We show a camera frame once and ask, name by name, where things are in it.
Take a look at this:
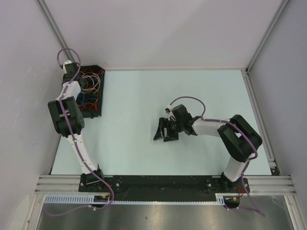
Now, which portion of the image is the aluminium frame rail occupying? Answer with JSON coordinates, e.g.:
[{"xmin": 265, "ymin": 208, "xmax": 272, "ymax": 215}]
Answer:
[{"xmin": 35, "ymin": 175, "xmax": 296, "ymax": 196}]

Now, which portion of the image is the grey slotted cable duct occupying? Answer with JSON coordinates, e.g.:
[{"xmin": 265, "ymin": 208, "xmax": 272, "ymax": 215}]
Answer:
[{"xmin": 44, "ymin": 194, "xmax": 224, "ymax": 206}]

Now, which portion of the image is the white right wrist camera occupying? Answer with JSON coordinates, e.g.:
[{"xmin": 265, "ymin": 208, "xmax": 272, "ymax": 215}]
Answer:
[{"xmin": 165, "ymin": 104, "xmax": 177, "ymax": 121}]

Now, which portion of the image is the aluminium corner post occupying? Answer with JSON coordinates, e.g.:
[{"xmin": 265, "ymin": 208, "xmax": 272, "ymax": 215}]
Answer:
[
  {"xmin": 246, "ymin": 0, "xmax": 291, "ymax": 72},
  {"xmin": 35, "ymin": 0, "xmax": 68, "ymax": 48}
]

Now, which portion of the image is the orange-red cable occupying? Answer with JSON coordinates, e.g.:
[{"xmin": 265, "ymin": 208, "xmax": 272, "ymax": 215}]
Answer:
[{"xmin": 79, "ymin": 97, "xmax": 99, "ymax": 113}]

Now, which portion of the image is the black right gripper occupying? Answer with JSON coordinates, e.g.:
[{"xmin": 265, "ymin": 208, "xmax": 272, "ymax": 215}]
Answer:
[{"xmin": 153, "ymin": 117, "xmax": 184, "ymax": 142}]

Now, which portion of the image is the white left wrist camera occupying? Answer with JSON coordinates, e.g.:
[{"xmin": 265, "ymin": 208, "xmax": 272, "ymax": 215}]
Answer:
[{"xmin": 60, "ymin": 60, "xmax": 79, "ymax": 73}]

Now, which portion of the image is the aluminium corner post right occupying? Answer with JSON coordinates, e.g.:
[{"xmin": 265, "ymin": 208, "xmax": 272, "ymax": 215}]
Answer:
[{"xmin": 246, "ymin": 0, "xmax": 291, "ymax": 72}]

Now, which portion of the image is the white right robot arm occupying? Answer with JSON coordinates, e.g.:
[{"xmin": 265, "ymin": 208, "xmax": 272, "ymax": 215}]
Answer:
[{"xmin": 153, "ymin": 104, "xmax": 262, "ymax": 192}]

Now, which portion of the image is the blue cable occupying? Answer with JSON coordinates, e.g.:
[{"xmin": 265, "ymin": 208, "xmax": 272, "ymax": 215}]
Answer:
[{"xmin": 77, "ymin": 92, "xmax": 93, "ymax": 110}]

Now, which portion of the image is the black compartment storage bin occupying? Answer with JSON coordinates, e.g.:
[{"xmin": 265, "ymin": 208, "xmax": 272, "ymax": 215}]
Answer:
[{"xmin": 76, "ymin": 65, "xmax": 105, "ymax": 119}]

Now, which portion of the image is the aluminium corner post left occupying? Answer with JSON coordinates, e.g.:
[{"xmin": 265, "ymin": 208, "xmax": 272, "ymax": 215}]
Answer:
[{"xmin": 35, "ymin": 0, "xmax": 68, "ymax": 48}]

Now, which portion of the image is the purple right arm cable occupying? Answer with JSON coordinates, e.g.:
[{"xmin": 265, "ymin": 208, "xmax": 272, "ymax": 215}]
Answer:
[{"xmin": 169, "ymin": 96, "xmax": 266, "ymax": 218}]

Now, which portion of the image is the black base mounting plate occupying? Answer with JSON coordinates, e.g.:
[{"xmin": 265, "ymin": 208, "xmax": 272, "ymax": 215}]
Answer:
[{"xmin": 78, "ymin": 174, "xmax": 250, "ymax": 207}]

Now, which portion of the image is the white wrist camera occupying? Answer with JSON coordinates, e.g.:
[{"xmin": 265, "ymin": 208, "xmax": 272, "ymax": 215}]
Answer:
[
  {"xmin": 60, "ymin": 60, "xmax": 79, "ymax": 73},
  {"xmin": 165, "ymin": 104, "xmax": 177, "ymax": 121}
]

